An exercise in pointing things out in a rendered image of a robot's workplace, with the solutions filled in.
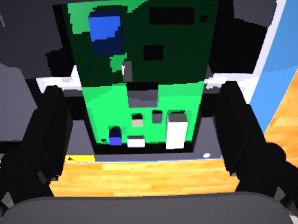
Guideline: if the green circuit board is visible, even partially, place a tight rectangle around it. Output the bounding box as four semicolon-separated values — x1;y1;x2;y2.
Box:
61;0;219;148

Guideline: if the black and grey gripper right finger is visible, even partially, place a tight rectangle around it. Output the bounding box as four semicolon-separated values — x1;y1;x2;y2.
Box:
213;81;298;218

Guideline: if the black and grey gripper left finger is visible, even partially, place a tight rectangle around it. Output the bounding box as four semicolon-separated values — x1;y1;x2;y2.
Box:
0;85;73;220

